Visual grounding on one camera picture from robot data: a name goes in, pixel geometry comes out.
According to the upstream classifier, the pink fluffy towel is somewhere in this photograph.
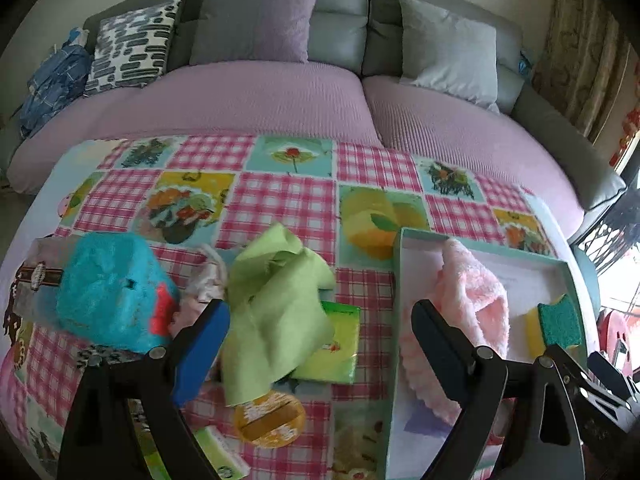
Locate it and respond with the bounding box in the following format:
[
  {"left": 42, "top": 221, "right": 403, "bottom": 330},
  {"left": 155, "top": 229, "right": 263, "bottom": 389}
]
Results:
[{"left": 399, "top": 238, "right": 510, "bottom": 438}]

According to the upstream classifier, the leopard print scrunchie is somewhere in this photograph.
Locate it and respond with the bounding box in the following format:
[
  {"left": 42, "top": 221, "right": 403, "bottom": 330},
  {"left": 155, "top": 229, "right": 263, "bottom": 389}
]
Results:
[{"left": 76, "top": 344, "right": 142, "bottom": 370}]

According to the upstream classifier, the green yellow scrub sponge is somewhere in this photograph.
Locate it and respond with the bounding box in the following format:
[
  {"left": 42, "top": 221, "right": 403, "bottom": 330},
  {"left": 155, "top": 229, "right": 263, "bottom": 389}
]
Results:
[{"left": 525, "top": 294, "right": 585, "bottom": 358}]

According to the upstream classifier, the green tissue pack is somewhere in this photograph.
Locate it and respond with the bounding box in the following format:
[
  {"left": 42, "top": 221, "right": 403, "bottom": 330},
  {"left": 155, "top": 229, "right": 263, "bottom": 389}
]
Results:
[
  {"left": 292, "top": 301, "right": 360, "bottom": 385},
  {"left": 194, "top": 426, "right": 250, "bottom": 480}
]

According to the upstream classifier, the teal shallow cardboard box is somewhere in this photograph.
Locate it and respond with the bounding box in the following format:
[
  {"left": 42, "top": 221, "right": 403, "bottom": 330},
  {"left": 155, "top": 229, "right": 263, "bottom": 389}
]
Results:
[{"left": 383, "top": 228, "right": 599, "bottom": 479}]

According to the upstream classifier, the red perforated stool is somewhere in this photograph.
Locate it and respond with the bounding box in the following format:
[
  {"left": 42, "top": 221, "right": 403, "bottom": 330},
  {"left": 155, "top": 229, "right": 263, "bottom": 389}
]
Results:
[{"left": 597, "top": 308, "right": 639, "bottom": 377}]

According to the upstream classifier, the teal plastic toy case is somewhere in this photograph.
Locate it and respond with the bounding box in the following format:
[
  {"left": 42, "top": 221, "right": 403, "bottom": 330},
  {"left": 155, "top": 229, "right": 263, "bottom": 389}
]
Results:
[{"left": 55, "top": 232, "right": 180, "bottom": 353}]

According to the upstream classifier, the clear plastic box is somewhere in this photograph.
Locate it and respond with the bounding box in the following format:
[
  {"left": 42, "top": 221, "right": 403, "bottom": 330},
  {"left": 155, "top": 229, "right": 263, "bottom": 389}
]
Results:
[{"left": 10, "top": 235, "right": 79, "bottom": 330}]

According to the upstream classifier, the orange round container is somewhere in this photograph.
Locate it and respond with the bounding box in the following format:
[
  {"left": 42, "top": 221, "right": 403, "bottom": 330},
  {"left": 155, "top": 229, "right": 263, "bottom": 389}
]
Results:
[{"left": 233, "top": 390, "right": 306, "bottom": 448}]

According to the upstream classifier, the pink patterned cloth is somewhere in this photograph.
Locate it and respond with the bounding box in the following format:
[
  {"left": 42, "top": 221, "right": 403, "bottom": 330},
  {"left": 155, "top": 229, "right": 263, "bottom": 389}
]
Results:
[{"left": 168, "top": 245, "right": 229, "bottom": 338}]

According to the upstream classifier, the light green cloth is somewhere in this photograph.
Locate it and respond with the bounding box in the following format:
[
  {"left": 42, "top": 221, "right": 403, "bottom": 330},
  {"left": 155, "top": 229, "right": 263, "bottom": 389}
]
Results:
[{"left": 221, "top": 223, "right": 335, "bottom": 406}]

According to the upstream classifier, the colourful checked tablecloth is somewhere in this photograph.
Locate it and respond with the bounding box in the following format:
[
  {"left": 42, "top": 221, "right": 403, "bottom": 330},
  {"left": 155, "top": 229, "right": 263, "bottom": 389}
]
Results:
[{"left": 1, "top": 134, "right": 570, "bottom": 479}]

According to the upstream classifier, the red hanging decoration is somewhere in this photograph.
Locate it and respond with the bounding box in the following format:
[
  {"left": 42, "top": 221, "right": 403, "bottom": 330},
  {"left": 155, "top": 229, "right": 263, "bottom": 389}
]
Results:
[{"left": 608, "top": 105, "right": 640, "bottom": 168}]

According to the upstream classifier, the blue denim bag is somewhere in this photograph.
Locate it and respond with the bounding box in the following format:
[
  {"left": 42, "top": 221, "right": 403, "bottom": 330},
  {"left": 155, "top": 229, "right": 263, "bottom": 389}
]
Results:
[{"left": 18, "top": 27, "right": 92, "bottom": 140}]

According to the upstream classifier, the pink sofa seat cover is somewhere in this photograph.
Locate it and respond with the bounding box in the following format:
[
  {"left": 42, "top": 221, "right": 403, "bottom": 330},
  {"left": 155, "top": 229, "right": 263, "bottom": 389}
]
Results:
[{"left": 6, "top": 62, "right": 585, "bottom": 236}]

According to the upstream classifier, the black white patterned cushion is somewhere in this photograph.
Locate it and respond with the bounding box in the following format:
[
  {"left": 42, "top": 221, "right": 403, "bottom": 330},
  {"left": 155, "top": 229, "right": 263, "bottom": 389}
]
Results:
[{"left": 85, "top": 0, "right": 181, "bottom": 96}]

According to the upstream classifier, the beige patterned curtain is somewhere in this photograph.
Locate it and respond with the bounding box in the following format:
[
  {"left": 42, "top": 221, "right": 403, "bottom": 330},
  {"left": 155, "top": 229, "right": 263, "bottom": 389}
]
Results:
[{"left": 533, "top": 0, "right": 630, "bottom": 142}]

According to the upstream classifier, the light grey cushion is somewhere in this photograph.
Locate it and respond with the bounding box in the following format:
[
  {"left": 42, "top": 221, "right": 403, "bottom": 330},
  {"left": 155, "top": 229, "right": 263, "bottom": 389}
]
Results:
[{"left": 399, "top": 0, "right": 499, "bottom": 113}]

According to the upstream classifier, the grey sofa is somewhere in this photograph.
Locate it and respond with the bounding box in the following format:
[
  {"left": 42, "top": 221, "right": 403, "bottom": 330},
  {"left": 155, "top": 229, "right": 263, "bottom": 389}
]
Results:
[{"left": 2, "top": 0, "right": 626, "bottom": 240}]

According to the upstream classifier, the purple cushion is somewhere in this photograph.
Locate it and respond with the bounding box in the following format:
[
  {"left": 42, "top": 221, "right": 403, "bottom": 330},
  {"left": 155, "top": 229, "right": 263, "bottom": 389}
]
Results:
[{"left": 190, "top": 0, "right": 317, "bottom": 65}]

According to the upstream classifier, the black wire basket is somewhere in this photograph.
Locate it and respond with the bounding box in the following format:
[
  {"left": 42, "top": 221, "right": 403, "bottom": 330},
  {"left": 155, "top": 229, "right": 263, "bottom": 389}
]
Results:
[{"left": 580, "top": 190, "right": 640, "bottom": 275}]

